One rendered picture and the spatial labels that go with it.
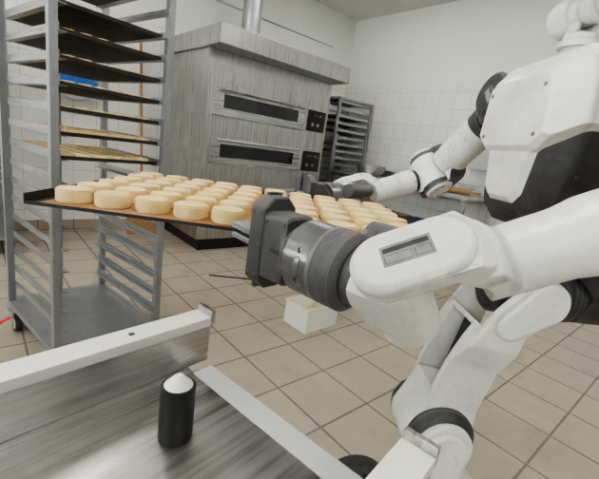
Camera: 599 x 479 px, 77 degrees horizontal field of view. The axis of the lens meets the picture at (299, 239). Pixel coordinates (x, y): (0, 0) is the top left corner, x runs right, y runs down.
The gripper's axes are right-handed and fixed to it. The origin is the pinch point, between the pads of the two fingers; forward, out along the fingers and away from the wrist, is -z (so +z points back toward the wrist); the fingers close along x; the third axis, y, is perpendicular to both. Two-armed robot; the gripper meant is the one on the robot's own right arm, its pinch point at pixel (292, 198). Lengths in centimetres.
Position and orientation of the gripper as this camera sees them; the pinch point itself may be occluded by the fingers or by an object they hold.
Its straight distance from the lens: 92.7
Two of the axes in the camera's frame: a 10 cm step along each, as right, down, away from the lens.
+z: 6.9, -0.8, 7.2
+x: 1.4, -9.6, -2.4
